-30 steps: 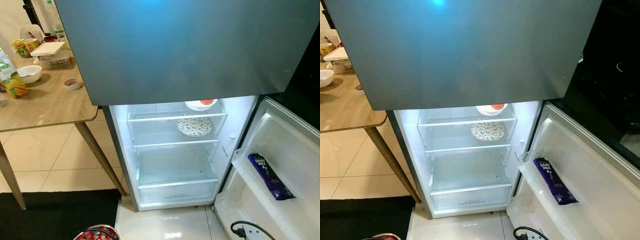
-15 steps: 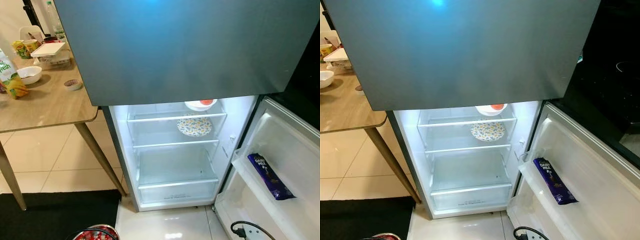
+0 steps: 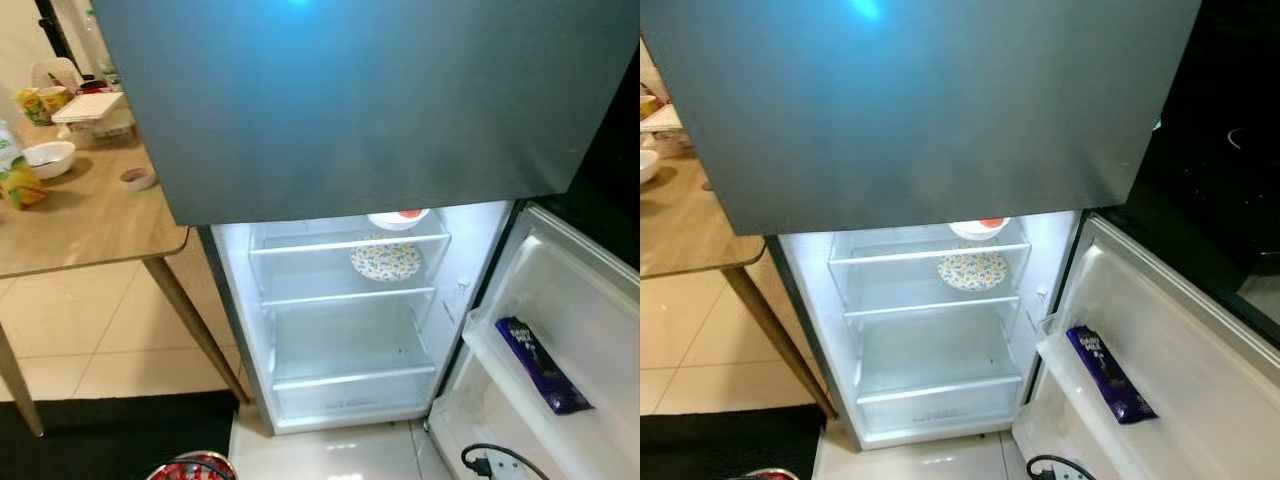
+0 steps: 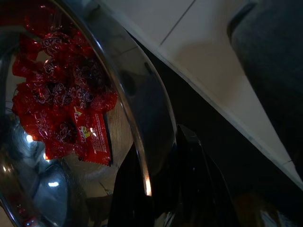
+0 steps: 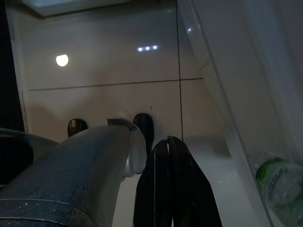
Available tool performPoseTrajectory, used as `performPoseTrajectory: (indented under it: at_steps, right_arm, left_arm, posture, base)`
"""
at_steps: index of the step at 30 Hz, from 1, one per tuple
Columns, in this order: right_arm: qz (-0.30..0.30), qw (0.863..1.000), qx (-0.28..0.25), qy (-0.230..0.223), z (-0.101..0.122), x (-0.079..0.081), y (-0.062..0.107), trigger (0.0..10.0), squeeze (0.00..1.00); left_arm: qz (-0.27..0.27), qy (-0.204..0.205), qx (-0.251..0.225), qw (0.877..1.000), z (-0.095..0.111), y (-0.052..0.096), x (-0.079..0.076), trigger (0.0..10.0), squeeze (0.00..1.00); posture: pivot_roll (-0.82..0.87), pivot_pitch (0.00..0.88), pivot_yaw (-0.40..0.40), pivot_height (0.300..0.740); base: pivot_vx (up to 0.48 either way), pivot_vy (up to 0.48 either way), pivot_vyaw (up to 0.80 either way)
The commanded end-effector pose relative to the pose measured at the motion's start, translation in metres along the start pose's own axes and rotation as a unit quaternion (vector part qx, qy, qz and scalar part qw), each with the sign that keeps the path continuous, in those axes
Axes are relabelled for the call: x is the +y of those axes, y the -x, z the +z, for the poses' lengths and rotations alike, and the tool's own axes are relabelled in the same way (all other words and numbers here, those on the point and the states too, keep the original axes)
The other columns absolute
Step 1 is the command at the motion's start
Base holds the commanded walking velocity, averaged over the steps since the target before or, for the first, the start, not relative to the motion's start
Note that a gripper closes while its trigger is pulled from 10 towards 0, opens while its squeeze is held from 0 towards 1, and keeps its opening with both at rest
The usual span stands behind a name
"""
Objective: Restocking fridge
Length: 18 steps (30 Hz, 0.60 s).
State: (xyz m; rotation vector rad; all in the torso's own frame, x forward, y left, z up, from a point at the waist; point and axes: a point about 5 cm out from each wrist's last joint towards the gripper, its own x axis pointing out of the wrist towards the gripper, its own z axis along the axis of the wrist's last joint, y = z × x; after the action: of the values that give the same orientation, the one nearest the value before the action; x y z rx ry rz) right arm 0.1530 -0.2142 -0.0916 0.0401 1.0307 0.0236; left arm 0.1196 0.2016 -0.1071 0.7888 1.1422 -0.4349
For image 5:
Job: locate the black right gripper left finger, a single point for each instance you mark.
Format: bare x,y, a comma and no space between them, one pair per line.
154,189

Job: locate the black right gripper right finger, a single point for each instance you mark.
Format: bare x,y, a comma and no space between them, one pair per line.
189,189

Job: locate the white lined fridge door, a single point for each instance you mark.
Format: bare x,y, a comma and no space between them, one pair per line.
248,71

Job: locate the silver robot right leg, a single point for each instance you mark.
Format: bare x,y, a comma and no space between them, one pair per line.
82,165

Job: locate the green label plastic bottle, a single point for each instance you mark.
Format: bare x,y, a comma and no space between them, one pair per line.
277,182

